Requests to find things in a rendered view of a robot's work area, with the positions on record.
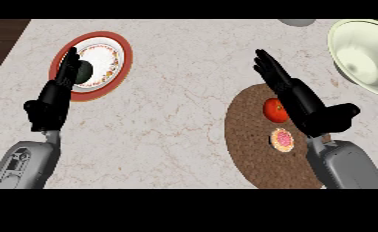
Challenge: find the white floral-rimmed plate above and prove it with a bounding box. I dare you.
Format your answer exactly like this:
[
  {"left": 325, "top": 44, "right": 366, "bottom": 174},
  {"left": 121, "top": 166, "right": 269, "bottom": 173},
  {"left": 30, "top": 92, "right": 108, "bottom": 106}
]
[{"left": 59, "top": 36, "right": 127, "bottom": 94}]

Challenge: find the grey round object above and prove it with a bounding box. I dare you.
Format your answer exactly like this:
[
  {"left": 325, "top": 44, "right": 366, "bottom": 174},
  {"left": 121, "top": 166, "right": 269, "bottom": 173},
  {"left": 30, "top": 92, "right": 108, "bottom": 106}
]
[{"left": 276, "top": 19, "right": 316, "bottom": 28}]

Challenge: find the pale green bowl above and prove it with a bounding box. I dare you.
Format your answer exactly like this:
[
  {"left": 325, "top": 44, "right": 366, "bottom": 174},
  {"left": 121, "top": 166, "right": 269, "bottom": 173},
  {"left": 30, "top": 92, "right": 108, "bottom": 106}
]
[{"left": 326, "top": 19, "right": 378, "bottom": 95}]

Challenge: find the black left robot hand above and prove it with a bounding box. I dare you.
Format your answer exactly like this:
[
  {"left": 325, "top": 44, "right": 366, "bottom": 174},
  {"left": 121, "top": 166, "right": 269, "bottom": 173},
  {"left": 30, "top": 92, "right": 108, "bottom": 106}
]
[{"left": 22, "top": 46, "right": 84, "bottom": 133}]

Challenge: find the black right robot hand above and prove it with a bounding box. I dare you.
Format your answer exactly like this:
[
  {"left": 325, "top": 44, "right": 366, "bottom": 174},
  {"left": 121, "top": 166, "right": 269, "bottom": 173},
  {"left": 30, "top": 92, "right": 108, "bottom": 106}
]
[{"left": 253, "top": 48, "right": 362, "bottom": 139}]

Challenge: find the red round placemat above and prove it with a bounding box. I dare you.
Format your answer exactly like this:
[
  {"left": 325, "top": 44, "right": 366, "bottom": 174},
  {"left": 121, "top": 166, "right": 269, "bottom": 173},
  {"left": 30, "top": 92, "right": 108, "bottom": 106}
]
[{"left": 47, "top": 30, "right": 134, "bottom": 103}]

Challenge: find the red tomato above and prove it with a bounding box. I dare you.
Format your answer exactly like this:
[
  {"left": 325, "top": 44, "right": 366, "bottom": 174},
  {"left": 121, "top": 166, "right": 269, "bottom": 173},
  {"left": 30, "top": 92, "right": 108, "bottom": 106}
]
[{"left": 261, "top": 97, "right": 291, "bottom": 124}]

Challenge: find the pink-frosted cupcake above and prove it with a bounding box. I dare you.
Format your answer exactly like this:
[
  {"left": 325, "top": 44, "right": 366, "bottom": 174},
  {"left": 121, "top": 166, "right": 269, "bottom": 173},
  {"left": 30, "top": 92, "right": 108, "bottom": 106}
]
[{"left": 269, "top": 127, "right": 295, "bottom": 153}]

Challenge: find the dark green avocado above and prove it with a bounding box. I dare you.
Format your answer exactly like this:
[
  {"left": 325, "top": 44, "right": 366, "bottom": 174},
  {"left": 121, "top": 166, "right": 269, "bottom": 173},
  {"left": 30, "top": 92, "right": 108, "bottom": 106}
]
[{"left": 74, "top": 60, "right": 95, "bottom": 85}]

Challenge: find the brown round placemat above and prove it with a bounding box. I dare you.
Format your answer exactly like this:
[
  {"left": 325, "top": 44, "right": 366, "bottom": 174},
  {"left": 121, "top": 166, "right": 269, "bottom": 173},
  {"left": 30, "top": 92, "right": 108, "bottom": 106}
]
[{"left": 223, "top": 82, "right": 332, "bottom": 190}]

